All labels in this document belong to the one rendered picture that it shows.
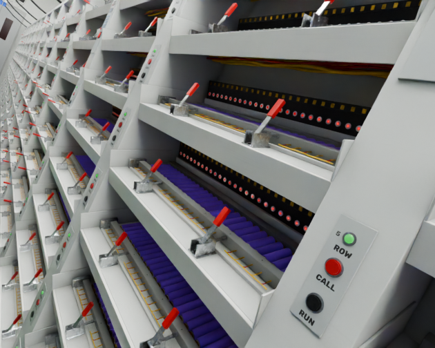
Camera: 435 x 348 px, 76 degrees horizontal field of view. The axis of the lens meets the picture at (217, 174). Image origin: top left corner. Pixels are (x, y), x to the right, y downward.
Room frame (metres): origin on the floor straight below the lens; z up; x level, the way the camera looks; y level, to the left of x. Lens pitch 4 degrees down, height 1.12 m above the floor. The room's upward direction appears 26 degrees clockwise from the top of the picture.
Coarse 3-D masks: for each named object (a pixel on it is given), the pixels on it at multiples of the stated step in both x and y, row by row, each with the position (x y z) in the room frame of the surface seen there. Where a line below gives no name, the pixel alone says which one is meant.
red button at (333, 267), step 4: (328, 260) 0.29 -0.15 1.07; (332, 260) 0.29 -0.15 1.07; (336, 260) 0.29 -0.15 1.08; (328, 264) 0.29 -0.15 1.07; (332, 264) 0.29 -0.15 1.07; (336, 264) 0.28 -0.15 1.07; (328, 268) 0.29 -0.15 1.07; (332, 268) 0.28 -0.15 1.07; (336, 268) 0.28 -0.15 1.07; (340, 268) 0.28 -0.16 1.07; (328, 272) 0.29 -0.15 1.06; (332, 272) 0.28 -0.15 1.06; (336, 272) 0.28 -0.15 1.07
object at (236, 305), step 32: (128, 160) 0.79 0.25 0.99; (128, 192) 0.65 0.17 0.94; (160, 192) 0.67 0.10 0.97; (224, 192) 0.67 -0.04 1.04; (160, 224) 0.52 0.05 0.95; (192, 256) 0.44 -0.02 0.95; (192, 288) 0.43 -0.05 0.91; (224, 288) 0.38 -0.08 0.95; (224, 320) 0.37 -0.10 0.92; (256, 320) 0.32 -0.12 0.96
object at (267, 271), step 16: (160, 176) 0.71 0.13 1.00; (176, 192) 0.63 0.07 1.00; (192, 208) 0.57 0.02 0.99; (208, 224) 0.53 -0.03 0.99; (224, 240) 0.49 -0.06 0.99; (240, 240) 0.47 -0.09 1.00; (240, 256) 0.46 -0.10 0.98; (256, 256) 0.44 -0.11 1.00; (256, 272) 0.43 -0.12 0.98; (272, 272) 0.40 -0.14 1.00
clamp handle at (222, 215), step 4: (224, 208) 0.47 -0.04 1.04; (228, 208) 0.46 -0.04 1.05; (220, 212) 0.46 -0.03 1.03; (224, 212) 0.46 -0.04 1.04; (228, 212) 0.46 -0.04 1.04; (220, 216) 0.46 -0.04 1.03; (224, 216) 0.46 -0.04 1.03; (216, 220) 0.46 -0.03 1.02; (220, 220) 0.46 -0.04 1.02; (216, 224) 0.45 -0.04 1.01; (220, 224) 0.46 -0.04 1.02; (212, 228) 0.46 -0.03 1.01; (216, 228) 0.46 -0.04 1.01; (208, 232) 0.46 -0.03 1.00; (212, 232) 0.45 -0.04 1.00; (204, 236) 0.46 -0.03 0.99; (208, 236) 0.45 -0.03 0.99; (204, 240) 0.45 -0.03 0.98
